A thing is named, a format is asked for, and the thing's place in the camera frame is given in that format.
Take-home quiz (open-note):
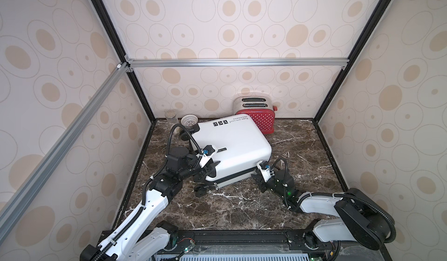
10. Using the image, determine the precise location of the white perforated bowl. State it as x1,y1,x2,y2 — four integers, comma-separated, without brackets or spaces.
180,114,199,128

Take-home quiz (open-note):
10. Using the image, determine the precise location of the red polka-dot toaster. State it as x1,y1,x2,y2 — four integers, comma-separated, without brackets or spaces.
232,96,278,135

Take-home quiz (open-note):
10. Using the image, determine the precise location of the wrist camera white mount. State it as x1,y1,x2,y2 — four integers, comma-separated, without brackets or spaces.
199,144,216,168
257,161,274,183

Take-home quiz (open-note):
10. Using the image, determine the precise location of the silver aluminium rail left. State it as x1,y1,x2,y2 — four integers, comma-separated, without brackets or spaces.
1,62,130,243

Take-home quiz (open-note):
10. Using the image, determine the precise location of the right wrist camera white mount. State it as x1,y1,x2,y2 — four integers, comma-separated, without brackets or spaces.
257,161,274,183

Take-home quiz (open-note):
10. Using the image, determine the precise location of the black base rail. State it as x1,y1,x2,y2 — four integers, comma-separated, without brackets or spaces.
94,228,392,261

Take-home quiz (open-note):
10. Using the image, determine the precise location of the black corner frame post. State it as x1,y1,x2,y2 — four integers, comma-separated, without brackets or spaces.
313,0,393,125
90,0,157,123

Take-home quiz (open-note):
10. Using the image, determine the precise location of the silver aluminium rail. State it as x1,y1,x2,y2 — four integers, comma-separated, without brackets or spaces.
1,62,130,243
128,58,349,68

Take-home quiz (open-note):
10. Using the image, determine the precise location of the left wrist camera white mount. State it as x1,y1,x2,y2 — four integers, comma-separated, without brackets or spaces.
199,144,216,168

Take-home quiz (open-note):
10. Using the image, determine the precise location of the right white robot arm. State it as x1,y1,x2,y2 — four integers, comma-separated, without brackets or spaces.
252,161,397,250

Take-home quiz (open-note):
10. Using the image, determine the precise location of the silver aluminium rail back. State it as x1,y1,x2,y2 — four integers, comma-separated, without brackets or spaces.
128,58,349,68

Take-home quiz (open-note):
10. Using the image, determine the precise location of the black corner frame post right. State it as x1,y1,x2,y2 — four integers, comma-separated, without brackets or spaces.
313,0,393,125

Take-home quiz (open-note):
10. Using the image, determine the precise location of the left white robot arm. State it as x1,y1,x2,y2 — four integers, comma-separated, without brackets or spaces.
80,124,217,261

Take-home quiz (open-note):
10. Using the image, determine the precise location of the white hard-shell suitcase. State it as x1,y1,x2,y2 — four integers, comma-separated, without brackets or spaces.
179,114,272,197

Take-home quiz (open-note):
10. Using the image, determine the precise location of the black corner frame post left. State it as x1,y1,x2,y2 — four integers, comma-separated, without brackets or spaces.
90,0,157,123

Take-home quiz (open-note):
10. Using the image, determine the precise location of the clear glass jar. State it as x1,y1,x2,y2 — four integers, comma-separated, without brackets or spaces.
165,110,180,134

